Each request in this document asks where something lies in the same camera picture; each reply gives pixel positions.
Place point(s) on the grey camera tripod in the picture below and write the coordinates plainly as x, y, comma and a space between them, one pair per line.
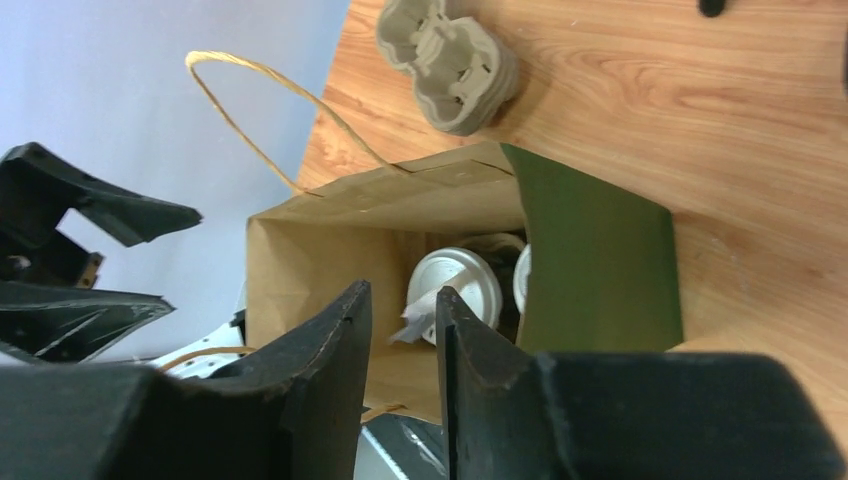
711, 8

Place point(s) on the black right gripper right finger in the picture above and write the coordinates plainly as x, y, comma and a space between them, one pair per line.
511, 415

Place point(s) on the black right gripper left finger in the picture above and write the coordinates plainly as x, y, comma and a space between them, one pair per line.
290, 410

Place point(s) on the single pulp cup carrier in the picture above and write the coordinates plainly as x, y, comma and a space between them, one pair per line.
500, 247

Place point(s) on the white single cup lid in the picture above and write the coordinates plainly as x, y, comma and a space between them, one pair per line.
468, 273

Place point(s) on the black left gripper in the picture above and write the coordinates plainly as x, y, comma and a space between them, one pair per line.
67, 324

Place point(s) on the green paper bag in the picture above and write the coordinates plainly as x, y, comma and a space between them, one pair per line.
603, 262

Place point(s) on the grey pulp cup carrier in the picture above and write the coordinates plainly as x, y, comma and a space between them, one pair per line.
461, 73

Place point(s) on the single white straw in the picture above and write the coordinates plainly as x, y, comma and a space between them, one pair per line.
420, 319

